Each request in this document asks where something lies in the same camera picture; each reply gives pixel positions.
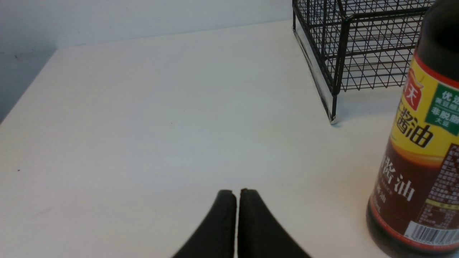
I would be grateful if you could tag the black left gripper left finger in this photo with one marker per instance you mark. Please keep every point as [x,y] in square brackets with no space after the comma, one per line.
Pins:
[215,236]

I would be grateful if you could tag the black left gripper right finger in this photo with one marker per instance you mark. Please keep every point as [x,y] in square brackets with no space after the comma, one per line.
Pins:
[259,233]

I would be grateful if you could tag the dark soy sauce bottle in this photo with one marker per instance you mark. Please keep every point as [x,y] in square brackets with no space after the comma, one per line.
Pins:
[413,209]

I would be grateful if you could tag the black wire mesh shelf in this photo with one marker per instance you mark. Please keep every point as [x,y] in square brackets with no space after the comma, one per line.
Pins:
[356,44]

